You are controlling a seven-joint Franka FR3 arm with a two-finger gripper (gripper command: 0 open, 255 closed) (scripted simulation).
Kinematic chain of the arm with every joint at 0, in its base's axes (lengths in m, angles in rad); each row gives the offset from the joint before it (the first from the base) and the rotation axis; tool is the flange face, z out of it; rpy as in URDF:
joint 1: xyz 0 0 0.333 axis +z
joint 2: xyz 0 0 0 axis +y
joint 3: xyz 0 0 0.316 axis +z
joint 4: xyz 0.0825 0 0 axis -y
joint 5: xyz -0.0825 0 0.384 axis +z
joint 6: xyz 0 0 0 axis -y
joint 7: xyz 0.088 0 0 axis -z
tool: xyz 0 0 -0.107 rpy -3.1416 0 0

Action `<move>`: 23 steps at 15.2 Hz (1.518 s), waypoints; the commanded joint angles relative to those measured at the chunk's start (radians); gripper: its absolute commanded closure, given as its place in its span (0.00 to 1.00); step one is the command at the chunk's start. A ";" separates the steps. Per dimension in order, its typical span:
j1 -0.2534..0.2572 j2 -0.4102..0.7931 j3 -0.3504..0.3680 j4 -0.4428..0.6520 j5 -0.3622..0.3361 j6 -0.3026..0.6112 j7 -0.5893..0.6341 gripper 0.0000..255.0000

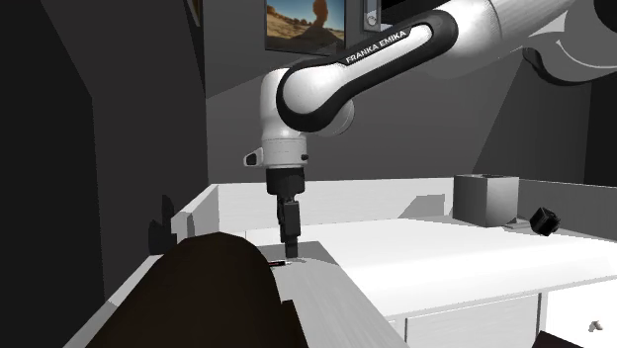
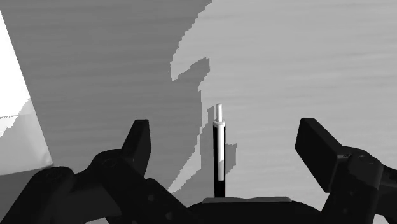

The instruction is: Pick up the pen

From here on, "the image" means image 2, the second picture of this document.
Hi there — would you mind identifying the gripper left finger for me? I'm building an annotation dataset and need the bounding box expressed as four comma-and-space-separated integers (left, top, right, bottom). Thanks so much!
0, 119, 199, 224

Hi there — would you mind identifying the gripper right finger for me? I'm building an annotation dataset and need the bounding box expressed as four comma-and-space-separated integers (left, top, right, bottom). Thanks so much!
295, 118, 397, 224

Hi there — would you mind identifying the black and white pen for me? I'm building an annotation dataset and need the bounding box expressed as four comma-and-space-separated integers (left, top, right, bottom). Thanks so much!
212, 103, 226, 199

